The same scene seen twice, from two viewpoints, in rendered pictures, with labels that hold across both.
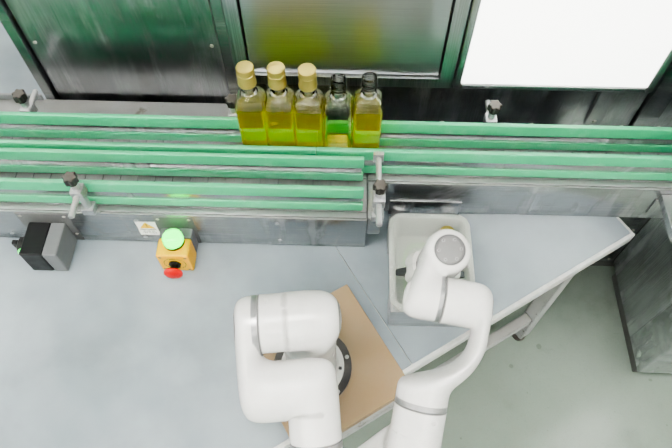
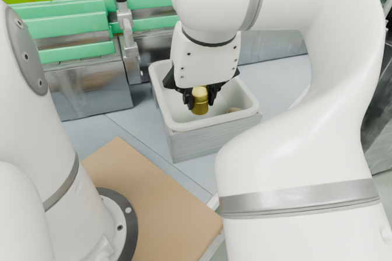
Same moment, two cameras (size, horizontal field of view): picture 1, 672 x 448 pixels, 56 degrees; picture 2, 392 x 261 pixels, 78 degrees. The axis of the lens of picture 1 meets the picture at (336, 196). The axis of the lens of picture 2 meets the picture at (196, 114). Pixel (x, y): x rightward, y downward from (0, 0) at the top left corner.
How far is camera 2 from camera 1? 0.92 m
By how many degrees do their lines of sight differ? 20
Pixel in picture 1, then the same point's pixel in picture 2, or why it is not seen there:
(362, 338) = (145, 182)
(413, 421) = (324, 251)
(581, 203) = (294, 38)
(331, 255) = (101, 121)
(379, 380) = (179, 226)
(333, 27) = not seen: outside the picture
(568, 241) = (296, 69)
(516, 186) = not seen: hidden behind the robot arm
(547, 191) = not seen: hidden behind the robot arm
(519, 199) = (251, 42)
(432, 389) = (331, 119)
